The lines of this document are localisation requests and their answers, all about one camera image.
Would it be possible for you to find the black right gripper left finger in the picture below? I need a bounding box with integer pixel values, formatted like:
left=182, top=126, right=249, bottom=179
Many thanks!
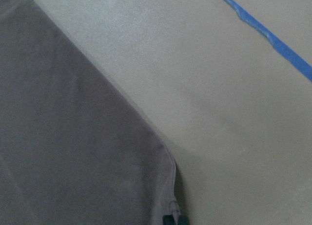
left=162, top=215, right=174, bottom=225

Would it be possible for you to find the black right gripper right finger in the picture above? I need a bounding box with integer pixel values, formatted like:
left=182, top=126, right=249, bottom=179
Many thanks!
left=178, top=216, right=190, bottom=225

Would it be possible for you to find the dark brown t-shirt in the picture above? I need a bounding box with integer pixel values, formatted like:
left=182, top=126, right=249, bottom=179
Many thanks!
left=0, top=0, right=180, bottom=225

